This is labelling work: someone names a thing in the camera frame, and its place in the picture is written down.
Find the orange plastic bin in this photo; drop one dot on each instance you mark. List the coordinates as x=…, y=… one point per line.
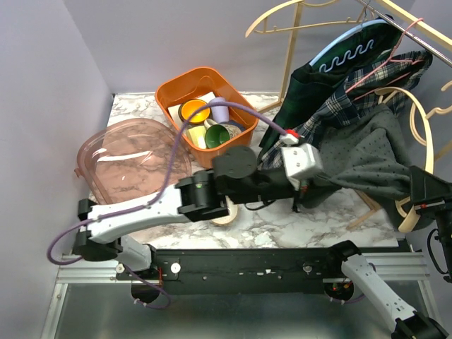
x=197, y=82

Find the dark green plaid skirt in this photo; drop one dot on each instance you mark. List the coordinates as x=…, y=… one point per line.
x=308, y=89

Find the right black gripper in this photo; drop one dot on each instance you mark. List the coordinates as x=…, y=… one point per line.
x=431, y=192

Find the navy plaid skirt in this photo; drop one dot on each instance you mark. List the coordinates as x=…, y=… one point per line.
x=341, y=109

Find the beige empty hanger left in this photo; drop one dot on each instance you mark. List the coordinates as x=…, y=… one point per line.
x=300, y=15

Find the green cup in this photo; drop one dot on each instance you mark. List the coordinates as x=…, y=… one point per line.
x=216, y=135

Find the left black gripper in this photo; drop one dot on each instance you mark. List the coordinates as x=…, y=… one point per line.
x=294, y=192

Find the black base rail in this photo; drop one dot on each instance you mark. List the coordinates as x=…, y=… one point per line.
x=247, y=271

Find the grey dotted skirt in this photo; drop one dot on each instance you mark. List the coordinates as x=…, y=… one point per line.
x=368, y=156

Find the light blue hanger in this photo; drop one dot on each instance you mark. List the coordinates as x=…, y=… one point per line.
x=353, y=44

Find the white paper sheet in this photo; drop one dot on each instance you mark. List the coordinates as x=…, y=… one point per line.
x=174, y=110

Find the wooden clothes rack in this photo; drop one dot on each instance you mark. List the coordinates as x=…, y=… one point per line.
x=392, y=9

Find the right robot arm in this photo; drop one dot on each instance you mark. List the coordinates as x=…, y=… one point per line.
x=402, y=319

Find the orange bowl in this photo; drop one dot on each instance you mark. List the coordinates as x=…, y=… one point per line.
x=190, y=111

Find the pink wire hanger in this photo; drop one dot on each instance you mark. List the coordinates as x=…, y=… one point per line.
x=390, y=58

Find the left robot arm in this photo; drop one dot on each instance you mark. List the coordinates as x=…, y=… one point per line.
x=233, y=177

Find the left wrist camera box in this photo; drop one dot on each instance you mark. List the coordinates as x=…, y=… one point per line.
x=301, y=162

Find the lavender cup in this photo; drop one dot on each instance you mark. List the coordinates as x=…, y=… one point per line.
x=220, y=114

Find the small white ceramic bowl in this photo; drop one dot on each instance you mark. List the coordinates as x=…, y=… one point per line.
x=232, y=214

